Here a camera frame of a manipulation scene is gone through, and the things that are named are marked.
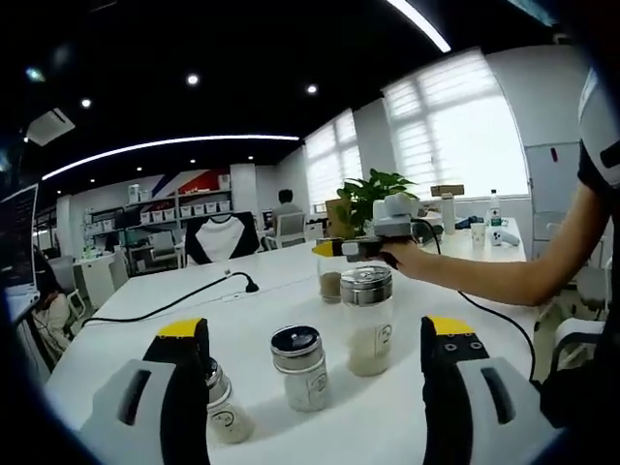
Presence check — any wide window with blinds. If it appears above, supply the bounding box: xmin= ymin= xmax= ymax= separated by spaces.
xmin=381 ymin=46 xmax=530 ymax=201

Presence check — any white office chair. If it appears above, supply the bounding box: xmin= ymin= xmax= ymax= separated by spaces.
xmin=549 ymin=256 xmax=614 ymax=372

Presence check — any white laptop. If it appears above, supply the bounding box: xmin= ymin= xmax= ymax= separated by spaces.
xmin=0 ymin=182 xmax=41 ymax=297

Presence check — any person's dark shirt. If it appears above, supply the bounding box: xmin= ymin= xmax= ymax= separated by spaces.
xmin=574 ymin=139 xmax=620 ymax=207

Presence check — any white worn device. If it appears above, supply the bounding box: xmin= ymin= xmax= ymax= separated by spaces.
xmin=577 ymin=65 xmax=620 ymax=191

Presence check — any narrow window with blinds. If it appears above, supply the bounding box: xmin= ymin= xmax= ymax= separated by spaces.
xmin=303 ymin=108 xmax=365 ymax=205

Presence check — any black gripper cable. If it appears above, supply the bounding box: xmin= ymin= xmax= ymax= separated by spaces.
xmin=411 ymin=218 xmax=538 ymax=387

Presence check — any long ceiling light strip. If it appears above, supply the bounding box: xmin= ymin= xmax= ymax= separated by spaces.
xmin=386 ymin=0 xmax=452 ymax=54
xmin=40 ymin=135 xmax=301 ymax=182

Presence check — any tall brown box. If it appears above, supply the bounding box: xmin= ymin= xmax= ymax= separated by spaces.
xmin=325 ymin=198 xmax=356 ymax=239

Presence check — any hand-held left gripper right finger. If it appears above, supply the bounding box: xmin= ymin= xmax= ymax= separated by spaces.
xmin=419 ymin=315 xmax=559 ymax=465

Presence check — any white black raglan shirt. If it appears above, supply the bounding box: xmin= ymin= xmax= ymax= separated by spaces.
xmin=194 ymin=214 xmax=246 ymax=265

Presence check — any black power cable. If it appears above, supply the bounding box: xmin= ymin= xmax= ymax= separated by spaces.
xmin=79 ymin=271 xmax=261 ymax=331

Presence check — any short seasoning bottle grey powder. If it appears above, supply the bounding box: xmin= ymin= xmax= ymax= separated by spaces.
xmin=202 ymin=356 xmax=257 ymax=445

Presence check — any tall seasoning bottle white powder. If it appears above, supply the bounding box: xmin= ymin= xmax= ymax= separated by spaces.
xmin=339 ymin=264 xmax=395 ymax=378

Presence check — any person's right hand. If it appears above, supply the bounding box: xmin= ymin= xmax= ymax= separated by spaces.
xmin=380 ymin=239 xmax=431 ymax=283

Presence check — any row of white storage bins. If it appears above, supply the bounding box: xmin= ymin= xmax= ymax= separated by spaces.
xmin=139 ymin=201 xmax=232 ymax=219

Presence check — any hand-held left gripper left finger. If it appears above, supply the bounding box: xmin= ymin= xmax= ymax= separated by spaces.
xmin=79 ymin=318 xmax=211 ymax=465

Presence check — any short seasoning bottle white powder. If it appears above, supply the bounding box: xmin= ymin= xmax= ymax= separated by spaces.
xmin=269 ymin=325 xmax=331 ymax=414

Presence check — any white low cabinet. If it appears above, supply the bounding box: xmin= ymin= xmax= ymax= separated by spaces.
xmin=71 ymin=249 xmax=133 ymax=312

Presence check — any white board panel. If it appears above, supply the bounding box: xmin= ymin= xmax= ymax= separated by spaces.
xmin=524 ymin=141 xmax=583 ymax=234

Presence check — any green potted plant white pot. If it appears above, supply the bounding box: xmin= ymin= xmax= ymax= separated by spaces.
xmin=335 ymin=167 xmax=419 ymax=239

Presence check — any grey mesh office chair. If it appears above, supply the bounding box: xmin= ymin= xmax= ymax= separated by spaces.
xmin=272 ymin=211 xmax=308 ymax=250

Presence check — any white thermos flask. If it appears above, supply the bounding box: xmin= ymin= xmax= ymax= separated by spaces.
xmin=440 ymin=193 xmax=457 ymax=236

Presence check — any clear plastic water bottle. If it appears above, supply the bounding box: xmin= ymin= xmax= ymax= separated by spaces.
xmin=487 ymin=189 xmax=502 ymax=230

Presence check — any metal storage shelf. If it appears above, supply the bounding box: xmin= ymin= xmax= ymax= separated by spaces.
xmin=85 ymin=187 xmax=233 ymax=246

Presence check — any ceiling air conditioner vent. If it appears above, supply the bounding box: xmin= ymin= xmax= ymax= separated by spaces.
xmin=25 ymin=108 xmax=77 ymax=146

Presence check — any tall seasoning bottle brown powder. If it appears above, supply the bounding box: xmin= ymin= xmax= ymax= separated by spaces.
xmin=315 ymin=250 xmax=347 ymax=306

